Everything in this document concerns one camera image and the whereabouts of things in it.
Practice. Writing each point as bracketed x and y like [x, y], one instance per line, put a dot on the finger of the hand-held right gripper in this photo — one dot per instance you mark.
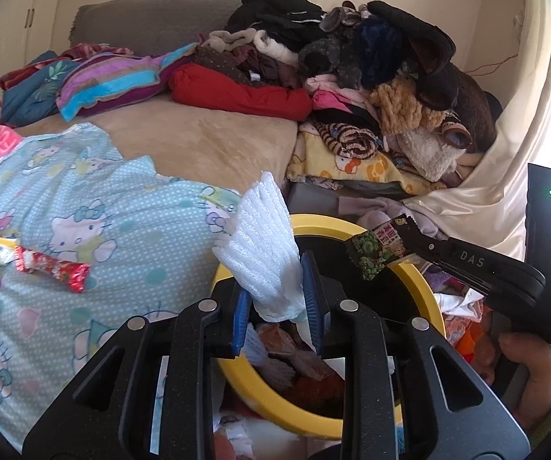
[428, 249]

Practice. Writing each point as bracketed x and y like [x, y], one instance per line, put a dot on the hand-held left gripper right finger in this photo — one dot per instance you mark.
[311, 297]

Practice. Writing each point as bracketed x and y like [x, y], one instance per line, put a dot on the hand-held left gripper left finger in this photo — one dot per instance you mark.
[241, 318]

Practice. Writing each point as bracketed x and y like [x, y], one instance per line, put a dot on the green snack packet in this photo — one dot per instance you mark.
[376, 254]

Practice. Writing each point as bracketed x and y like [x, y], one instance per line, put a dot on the white foam net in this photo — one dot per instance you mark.
[275, 371]
[261, 249]

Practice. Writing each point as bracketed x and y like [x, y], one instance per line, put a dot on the red plastic bag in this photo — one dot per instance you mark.
[314, 388]

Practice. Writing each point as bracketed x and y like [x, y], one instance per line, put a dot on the yellow bin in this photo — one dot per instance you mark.
[280, 407]

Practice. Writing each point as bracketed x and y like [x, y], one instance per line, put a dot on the person's right hand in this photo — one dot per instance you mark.
[534, 373]

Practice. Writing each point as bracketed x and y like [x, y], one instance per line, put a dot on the mauve cloth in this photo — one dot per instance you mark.
[381, 211]

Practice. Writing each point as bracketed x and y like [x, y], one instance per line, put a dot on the heap of colourful clothes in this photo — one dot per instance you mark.
[457, 306]

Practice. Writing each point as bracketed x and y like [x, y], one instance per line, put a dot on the white paper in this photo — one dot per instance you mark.
[237, 433]

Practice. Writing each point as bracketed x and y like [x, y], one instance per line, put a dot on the yellow cartoon blanket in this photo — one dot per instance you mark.
[333, 167]

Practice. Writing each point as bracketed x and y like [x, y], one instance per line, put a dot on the brown striped knit cloth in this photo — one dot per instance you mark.
[347, 139]

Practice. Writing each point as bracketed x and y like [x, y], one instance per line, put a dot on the white curtain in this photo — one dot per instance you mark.
[510, 129]

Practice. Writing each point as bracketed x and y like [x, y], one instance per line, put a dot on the light blue cartoon quilt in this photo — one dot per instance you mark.
[112, 230]

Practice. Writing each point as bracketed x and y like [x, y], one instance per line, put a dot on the beige plush bed cover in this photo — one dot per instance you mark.
[208, 139]

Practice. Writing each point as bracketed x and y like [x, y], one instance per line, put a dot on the long red snack packet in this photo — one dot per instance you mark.
[53, 268]

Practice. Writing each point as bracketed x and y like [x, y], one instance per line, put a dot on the pile of mixed clothes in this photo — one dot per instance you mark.
[376, 48]

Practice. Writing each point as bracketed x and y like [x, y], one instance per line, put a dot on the red cloth roll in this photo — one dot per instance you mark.
[237, 91]

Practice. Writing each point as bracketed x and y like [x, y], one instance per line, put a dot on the striped colourful pillow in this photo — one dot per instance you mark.
[112, 81]

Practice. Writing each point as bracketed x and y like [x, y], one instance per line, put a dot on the blue floral blanket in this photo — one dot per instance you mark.
[36, 91]

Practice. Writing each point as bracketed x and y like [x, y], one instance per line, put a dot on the grey bed headboard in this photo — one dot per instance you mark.
[151, 24]

